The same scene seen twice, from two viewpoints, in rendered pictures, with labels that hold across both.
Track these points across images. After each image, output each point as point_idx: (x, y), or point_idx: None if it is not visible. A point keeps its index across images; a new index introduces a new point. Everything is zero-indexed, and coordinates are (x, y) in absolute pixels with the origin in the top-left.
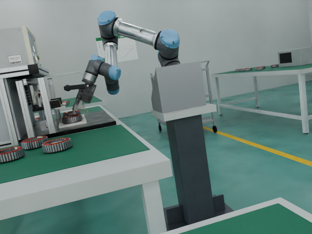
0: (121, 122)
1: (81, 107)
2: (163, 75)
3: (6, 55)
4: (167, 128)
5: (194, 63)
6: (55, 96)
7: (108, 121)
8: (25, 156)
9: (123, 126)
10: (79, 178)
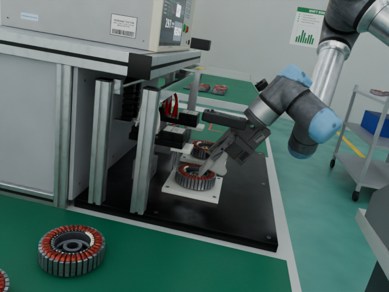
0: (289, 243)
1: (220, 169)
2: None
3: (110, 10)
4: (377, 265)
5: None
6: (194, 101)
7: (262, 234)
8: None
9: (291, 279)
10: None
